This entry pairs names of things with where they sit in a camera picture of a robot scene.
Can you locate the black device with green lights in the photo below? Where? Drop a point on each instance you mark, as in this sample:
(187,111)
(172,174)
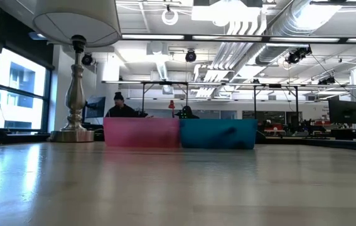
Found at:
(186,113)

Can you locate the small red desk lamp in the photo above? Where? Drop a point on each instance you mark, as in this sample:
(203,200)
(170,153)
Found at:
(171,105)

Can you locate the pink plastic bin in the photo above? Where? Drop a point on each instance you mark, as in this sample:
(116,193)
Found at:
(141,133)

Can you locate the blue plastic bin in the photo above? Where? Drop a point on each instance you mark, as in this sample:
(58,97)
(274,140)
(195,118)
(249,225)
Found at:
(218,125)

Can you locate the person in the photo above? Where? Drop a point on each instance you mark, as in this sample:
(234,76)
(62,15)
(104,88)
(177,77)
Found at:
(121,111)

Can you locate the long ceiling light bar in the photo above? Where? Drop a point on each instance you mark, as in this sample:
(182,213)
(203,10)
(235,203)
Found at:
(155,37)

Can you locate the dark tilted computer monitor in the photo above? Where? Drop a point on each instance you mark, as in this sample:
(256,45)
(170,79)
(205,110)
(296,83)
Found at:
(97,106)

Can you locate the table lamp with white shade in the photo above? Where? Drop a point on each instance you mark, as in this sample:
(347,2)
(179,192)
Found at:
(74,94)

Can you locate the black ceiling spot cluster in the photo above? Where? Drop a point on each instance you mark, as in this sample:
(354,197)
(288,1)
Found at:
(294,57)

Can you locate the black flat computer monitor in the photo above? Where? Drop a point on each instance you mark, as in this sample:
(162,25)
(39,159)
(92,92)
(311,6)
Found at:
(344,111)

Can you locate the black metal workstation frame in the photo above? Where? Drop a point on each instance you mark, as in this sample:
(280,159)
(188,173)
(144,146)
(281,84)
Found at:
(165,83)

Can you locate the black aluminium table frame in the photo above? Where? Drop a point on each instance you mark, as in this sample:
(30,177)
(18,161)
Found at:
(14,137)

